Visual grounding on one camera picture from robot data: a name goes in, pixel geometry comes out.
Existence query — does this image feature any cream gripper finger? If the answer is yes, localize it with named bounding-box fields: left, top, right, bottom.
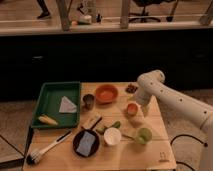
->
left=141, top=106, right=149, bottom=117

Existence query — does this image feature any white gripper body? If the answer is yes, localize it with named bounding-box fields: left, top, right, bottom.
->
left=134, top=88, right=152, bottom=106

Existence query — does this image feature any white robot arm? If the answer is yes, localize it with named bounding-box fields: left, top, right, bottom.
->
left=134, top=70, right=213, bottom=171

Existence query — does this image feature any green cup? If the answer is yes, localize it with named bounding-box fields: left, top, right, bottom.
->
left=136, top=128, right=152, bottom=145

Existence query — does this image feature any green cucumber toy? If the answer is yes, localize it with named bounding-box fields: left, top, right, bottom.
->
left=96, top=121, right=121, bottom=135

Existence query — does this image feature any metal spoon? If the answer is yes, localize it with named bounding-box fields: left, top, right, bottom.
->
left=121, top=134, right=135, bottom=141

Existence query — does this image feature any orange bowl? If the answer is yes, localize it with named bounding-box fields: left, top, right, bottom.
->
left=95, top=84, right=118, bottom=104

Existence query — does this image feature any white cup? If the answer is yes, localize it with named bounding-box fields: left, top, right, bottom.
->
left=104, top=128, right=121, bottom=146

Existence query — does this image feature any small metal cup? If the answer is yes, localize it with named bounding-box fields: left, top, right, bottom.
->
left=83, top=94, right=95, bottom=110

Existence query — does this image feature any blue sponge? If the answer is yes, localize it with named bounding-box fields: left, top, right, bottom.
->
left=76, top=131, right=96, bottom=157

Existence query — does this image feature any black plate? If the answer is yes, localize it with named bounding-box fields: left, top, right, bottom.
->
left=73, top=130, right=100, bottom=157

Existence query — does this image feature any black office chair base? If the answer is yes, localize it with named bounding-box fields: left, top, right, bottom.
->
left=129, top=0, right=160, bottom=23

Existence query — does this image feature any white folded cloth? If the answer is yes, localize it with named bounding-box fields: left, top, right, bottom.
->
left=59, top=96, right=77, bottom=113

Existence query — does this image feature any green plastic tray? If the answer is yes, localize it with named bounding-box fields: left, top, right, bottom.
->
left=31, top=82, right=81, bottom=129

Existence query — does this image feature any yellow corn cob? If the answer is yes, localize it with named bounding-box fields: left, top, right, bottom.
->
left=38, top=115, right=57, bottom=125

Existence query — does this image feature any white dish brush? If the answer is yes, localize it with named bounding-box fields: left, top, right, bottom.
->
left=26, top=131, right=71, bottom=165

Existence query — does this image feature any black handled scraper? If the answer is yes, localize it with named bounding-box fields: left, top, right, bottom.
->
left=81, top=114, right=102, bottom=129

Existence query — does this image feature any black floor cable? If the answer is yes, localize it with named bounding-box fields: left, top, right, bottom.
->
left=170, top=133, right=209, bottom=171

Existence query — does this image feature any wooden post middle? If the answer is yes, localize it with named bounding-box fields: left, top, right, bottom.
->
left=120, top=0, right=130, bottom=29

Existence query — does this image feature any wooden post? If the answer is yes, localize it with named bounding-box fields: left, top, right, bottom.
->
left=120, top=0, right=130, bottom=29
left=56, top=0, right=72, bottom=31

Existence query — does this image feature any wooden post left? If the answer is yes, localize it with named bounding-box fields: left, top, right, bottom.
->
left=56, top=0, right=72, bottom=31

